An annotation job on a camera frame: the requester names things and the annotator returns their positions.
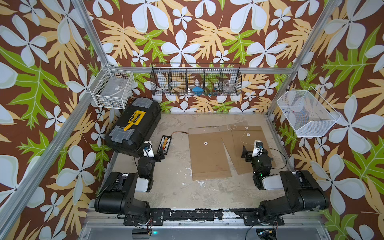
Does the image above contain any white wire basket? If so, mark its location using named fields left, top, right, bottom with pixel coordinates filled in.
left=277, top=87, right=342, bottom=138
left=90, top=64, right=135, bottom=110

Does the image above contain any black charging board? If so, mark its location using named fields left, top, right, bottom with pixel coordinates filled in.
left=158, top=135, right=172, bottom=155

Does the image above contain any black yellow toolbox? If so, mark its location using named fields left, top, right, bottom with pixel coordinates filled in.
left=105, top=98, right=162, bottom=158

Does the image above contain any brown kraft file bag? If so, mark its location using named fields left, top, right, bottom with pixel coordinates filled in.
left=219, top=124, right=269, bottom=175
left=188, top=121, right=250, bottom=181

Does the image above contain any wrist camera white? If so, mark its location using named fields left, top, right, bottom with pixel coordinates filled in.
left=252, top=141, right=264, bottom=157
left=143, top=141, right=155, bottom=158

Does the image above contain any white wire basket left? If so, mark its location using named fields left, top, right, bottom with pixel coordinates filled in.
left=90, top=64, right=135, bottom=110

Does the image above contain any white wire basket right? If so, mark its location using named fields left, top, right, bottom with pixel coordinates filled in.
left=277, top=87, right=342, bottom=138

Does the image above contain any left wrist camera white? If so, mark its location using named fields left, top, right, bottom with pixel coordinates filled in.
left=143, top=141, right=155, bottom=158

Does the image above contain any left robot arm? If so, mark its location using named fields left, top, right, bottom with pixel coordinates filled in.
left=94, top=149, right=165, bottom=221

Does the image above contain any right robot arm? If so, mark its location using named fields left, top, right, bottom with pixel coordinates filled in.
left=241, top=141, right=330, bottom=223

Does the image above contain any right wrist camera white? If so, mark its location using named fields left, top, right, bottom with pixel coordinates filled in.
left=252, top=141, right=264, bottom=157

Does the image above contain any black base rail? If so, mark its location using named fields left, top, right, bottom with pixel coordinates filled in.
left=123, top=207, right=285, bottom=226

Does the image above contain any black wire basket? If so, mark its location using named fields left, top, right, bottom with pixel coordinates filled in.
left=151, top=63, right=243, bottom=97

